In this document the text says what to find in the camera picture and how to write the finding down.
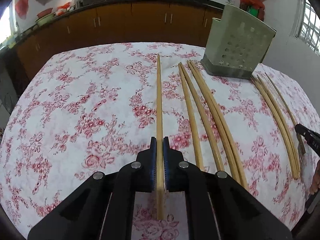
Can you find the green perforated utensil holder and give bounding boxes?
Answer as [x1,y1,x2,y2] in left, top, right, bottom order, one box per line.
[201,4,276,80]

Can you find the red plastic bag hanging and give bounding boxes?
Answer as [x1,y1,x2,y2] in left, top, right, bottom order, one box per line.
[15,0,29,20]

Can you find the bamboo chopstick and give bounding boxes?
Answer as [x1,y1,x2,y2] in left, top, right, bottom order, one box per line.
[251,75,298,179]
[265,72,301,140]
[179,64,225,172]
[178,62,204,171]
[191,61,248,190]
[187,60,241,183]
[156,54,165,220]
[257,76,300,179]

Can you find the brown lower kitchen cabinets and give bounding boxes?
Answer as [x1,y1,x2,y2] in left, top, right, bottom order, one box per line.
[16,1,223,80]

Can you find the floral red white tablecloth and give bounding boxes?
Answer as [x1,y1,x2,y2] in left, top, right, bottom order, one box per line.
[1,43,318,236]

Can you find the barred window right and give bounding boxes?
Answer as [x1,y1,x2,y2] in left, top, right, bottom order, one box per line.
[298,0,320,56]

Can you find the red bag on counter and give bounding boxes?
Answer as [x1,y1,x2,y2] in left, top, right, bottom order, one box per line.
[240,0,265,22]

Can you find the green basin with red lid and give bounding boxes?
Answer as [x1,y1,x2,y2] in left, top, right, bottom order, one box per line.
[35,8,55,27]

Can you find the person right hand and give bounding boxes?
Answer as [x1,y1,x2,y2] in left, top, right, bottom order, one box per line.
[309,160,320,195]

